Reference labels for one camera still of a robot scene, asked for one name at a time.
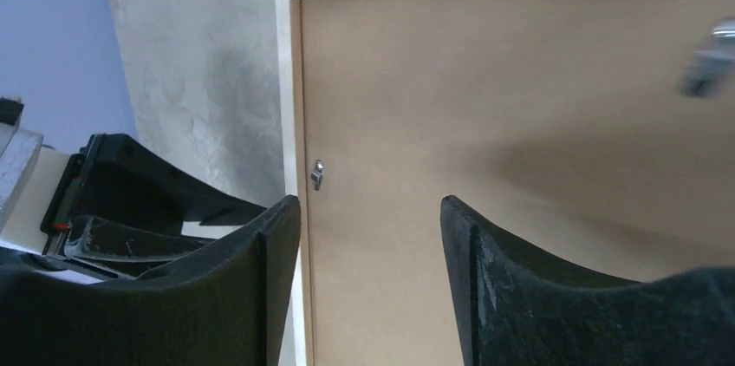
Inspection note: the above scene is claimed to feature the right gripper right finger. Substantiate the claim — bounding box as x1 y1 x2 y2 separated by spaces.
440 195 734 365

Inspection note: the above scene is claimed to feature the brown backing board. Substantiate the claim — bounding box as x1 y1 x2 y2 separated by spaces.
300 0 734 365

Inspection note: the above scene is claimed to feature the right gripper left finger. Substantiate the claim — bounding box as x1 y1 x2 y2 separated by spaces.
1 195 301 365

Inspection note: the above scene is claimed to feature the small metal retaining clip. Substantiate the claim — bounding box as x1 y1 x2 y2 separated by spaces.
309 160 325 191

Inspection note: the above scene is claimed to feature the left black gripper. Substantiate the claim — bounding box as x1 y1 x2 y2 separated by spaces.
34 134 265 278

